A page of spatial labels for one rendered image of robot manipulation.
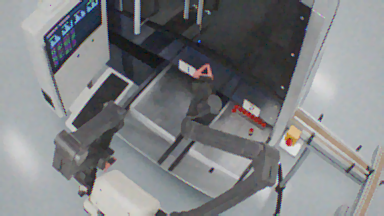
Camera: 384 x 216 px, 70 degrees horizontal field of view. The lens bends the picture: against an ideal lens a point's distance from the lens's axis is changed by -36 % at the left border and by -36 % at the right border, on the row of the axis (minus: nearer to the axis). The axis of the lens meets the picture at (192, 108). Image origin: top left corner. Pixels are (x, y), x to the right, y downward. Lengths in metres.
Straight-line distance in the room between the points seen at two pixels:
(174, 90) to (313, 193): 1.45
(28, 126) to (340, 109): 2.89
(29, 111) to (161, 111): 1.66
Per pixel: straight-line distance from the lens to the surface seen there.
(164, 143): 1.83
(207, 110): 1.37
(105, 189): 1.21
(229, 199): 1.14
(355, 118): 3.38
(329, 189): 2.92
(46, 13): 1.56
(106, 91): 2.05
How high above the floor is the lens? 2.51
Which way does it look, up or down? 58 degrees down
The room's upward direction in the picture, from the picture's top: 6 degrees clockwise
